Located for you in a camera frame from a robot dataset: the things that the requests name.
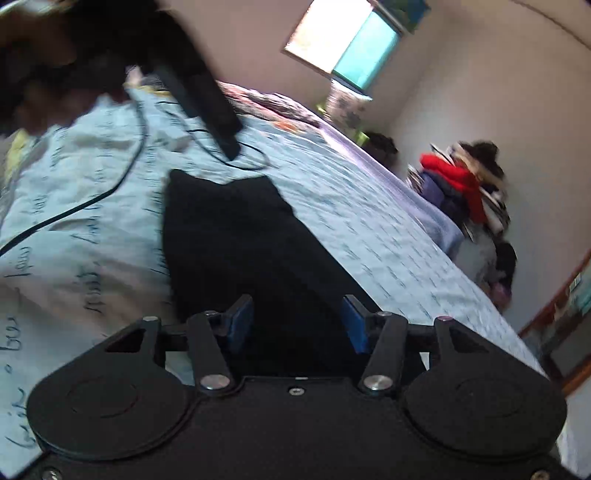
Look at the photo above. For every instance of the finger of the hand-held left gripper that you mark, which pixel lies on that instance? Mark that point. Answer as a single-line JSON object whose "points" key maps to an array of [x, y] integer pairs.
{"points": [[203, 122], [212, 99]]}

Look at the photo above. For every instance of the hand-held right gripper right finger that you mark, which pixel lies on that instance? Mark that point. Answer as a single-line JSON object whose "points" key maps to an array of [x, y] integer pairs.
{"points": [[354, 328]]}

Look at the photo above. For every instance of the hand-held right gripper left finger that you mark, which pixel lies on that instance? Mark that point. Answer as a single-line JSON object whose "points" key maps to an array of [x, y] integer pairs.
{"points": [[240, 325]]}

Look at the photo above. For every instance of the black pants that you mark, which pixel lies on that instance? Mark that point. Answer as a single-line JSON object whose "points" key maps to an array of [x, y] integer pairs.
{"points": [[240, 249]]}

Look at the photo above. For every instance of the white printed quilt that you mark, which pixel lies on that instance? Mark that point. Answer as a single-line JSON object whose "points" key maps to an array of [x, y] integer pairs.
{"points": [[369, 221]]}

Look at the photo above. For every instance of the window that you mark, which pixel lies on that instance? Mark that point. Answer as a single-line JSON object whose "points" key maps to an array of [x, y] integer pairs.
{"points": [[328, 37]]}

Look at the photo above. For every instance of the floral pillow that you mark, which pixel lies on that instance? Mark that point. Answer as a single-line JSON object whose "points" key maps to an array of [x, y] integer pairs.
{"points": [[346, 106]]}

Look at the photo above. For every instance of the lavender blanket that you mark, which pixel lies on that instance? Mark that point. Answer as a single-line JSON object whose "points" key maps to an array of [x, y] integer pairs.
{"points": [[443, 226]]}

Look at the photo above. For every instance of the grey bag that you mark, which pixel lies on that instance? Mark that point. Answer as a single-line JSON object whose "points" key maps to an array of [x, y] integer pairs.
{"points": [[475, 258]]}

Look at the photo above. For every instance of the pink bag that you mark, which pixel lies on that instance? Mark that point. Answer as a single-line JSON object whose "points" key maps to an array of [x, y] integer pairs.
{"points": [[501, 293]]}

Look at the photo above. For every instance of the green plastic stool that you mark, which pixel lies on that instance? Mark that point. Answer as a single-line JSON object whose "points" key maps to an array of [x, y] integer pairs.
{"points": [[360, 137]]}

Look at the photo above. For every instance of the dark blue puffer jacket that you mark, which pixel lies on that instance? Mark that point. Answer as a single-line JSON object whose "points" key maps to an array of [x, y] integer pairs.
{"points": [[438, 194]]}

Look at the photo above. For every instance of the black backpack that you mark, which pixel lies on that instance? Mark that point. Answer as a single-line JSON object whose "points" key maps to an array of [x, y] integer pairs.
{"points": [[505, 258]]}

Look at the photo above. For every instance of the small black bag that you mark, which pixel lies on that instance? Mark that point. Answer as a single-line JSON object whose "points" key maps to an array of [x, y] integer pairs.
{"points": [[381, 145]]}

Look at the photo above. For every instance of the red puffer jacket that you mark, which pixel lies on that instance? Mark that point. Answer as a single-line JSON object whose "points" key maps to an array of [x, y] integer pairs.
{"points": [[455, 177]]}

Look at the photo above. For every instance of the wooden door frame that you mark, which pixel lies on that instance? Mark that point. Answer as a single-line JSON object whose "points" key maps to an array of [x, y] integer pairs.
{"points": [[549, 307]]}

